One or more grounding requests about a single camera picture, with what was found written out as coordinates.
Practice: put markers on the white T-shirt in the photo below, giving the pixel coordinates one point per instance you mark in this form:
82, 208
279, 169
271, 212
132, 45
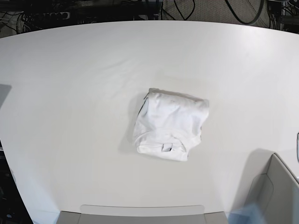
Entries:
169, 124

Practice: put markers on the grey box right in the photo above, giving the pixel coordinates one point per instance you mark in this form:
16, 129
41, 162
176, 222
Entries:
273, 197

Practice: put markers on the grey tray bottom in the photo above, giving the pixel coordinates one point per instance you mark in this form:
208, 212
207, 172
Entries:
93, 214

